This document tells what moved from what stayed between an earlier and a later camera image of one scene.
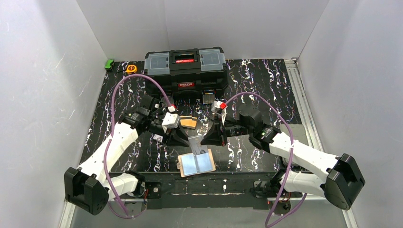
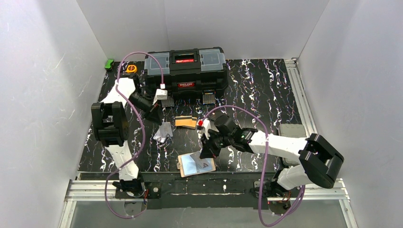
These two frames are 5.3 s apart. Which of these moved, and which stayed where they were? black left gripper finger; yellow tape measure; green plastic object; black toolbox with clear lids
Moved: black left gripper finger
Stayed: yellow tape measure; green plastic object; black toolbox with clear lids
